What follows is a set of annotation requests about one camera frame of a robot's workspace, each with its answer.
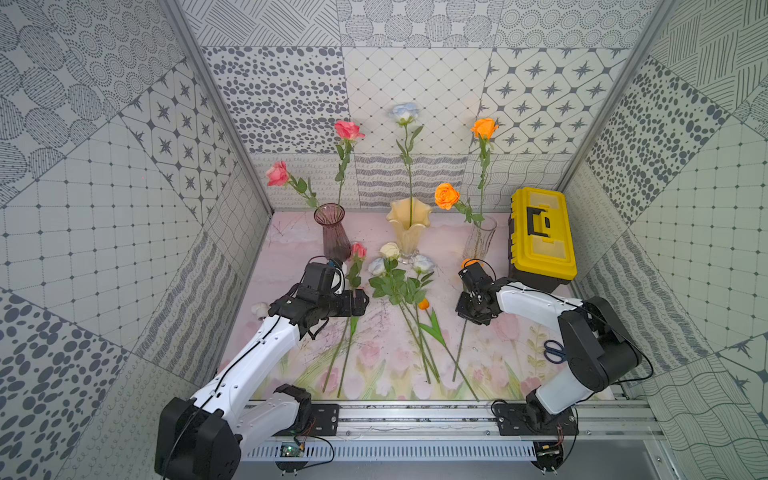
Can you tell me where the pink rose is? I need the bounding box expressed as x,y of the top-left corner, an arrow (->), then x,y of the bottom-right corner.
334,121 -> 365,204
322,243 -> 367,393
266,161 -> 320,210

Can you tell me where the yellow black toolbox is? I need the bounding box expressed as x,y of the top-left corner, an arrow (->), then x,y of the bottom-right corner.
508,187 -> 578,293

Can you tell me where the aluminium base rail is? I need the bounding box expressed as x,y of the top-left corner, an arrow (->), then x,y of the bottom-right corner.
173,398 -> 667,445

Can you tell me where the purple glass vase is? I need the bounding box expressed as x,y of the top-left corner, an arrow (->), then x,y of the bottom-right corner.
314,203 -> 351,262

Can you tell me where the orange rose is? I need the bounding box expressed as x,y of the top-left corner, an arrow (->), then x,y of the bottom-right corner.
434,183 -> 484,226
471,118 -> 498,227
452,259 -> 485,380

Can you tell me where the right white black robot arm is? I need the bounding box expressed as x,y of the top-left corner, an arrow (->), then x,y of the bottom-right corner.
456,260 -> 644,435

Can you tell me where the orange tulip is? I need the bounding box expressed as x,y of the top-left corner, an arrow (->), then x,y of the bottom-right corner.
418,299 -> 479,401

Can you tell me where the cream ruffled glass vase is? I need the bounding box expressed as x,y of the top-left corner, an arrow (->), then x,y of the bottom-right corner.
386,197 -> 432,261

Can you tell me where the left circuit board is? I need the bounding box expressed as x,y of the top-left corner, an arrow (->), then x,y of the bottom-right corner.
275,443 -> 308,473

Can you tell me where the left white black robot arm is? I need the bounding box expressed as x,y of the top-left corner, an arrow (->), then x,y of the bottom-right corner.
154,256 -> 369,479

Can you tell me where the clear glass vase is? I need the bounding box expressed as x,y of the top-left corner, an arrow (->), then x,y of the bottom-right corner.
463,216 -> 497,260

